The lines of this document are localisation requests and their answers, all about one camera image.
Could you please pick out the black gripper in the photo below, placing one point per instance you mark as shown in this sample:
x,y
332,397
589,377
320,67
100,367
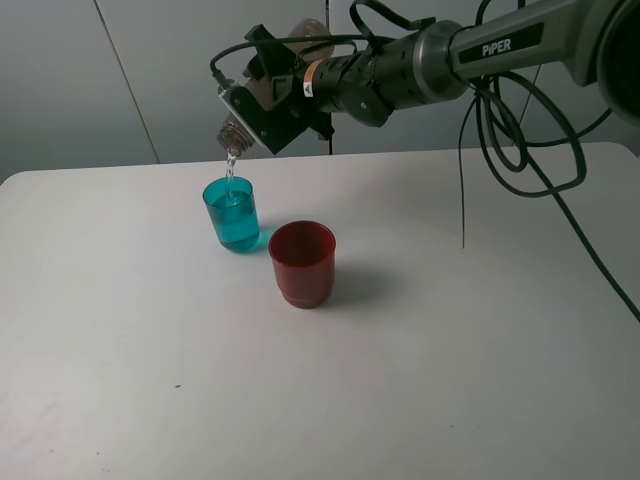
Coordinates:
x,y
278,74

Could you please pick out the smoky brown plastic bottle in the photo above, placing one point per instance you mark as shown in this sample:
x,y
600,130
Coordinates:
x,y
310,35

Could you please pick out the teal translucent plastic cup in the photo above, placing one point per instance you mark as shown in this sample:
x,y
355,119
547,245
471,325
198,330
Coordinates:
x,y
231,207

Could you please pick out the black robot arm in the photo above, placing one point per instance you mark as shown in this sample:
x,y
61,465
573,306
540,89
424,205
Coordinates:
x,y
597,41

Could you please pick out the red plastic cup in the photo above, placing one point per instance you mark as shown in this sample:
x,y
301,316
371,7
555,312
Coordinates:
x,y
303,259

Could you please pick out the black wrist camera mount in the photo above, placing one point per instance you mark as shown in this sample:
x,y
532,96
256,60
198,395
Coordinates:
x,y
274,128

